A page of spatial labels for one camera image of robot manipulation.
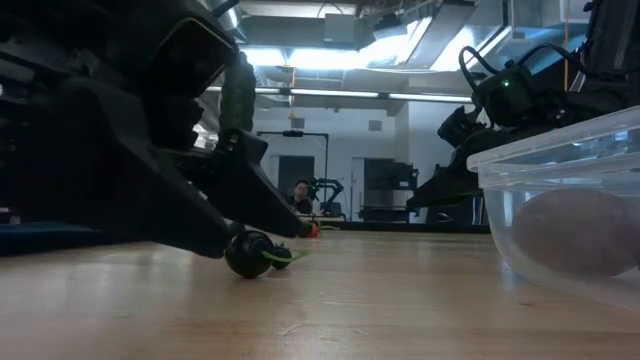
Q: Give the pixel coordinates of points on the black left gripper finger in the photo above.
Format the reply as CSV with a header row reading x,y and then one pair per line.
x,y
250,195
165,215

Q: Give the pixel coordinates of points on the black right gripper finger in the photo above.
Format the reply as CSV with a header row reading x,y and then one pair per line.
x,y
450,192
462,160

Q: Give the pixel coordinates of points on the brown kiwi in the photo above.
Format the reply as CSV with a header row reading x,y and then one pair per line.
x,y
575,232

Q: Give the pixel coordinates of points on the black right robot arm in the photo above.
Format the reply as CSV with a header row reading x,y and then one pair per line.
x,y
610,40

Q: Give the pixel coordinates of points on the black background robot arm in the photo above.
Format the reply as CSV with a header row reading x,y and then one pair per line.
x,y
330,187

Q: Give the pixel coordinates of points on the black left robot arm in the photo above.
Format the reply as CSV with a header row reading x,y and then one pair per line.
x,y
50,30

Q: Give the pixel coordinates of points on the clear plastic tupperware container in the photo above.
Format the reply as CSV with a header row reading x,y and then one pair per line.
x,y
550,165

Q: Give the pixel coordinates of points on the person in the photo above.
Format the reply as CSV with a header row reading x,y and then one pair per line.
x,y
301,192

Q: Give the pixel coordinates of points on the dark grey door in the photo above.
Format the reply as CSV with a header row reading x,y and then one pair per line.
x,y
295,170

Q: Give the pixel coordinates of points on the black cart monitor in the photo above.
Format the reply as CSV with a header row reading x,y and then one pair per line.
x,y
390,175

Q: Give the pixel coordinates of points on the black rolling cart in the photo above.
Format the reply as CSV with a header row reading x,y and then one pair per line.
x,y
390,212

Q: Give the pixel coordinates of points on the wooden workbench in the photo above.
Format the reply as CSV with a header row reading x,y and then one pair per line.
x,y
325,218

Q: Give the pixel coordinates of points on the dark blue container lid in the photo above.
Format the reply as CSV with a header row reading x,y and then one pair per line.
x,y
40,237

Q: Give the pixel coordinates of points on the long ceiling light strip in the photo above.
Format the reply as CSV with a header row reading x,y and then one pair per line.
x,y
332,93

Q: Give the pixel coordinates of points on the grey ceiling box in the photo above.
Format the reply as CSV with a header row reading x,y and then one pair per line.
x,y
340,28

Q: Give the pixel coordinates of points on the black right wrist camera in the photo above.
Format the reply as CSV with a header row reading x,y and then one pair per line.
x,y
457,127

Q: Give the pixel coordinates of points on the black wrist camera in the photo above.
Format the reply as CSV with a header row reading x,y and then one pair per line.
x,y
457,127
192,55

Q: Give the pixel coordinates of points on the black aluminium table frame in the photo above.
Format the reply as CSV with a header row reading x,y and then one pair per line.
x,y
400,227

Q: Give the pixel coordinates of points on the black overhead camera stand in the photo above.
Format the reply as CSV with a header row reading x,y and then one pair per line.
x,y
292,133

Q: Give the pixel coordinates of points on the grey square wall vent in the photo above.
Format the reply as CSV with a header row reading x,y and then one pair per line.
x,y
297,123
375,125

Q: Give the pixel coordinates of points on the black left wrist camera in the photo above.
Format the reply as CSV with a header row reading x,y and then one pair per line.
x,y
192,55

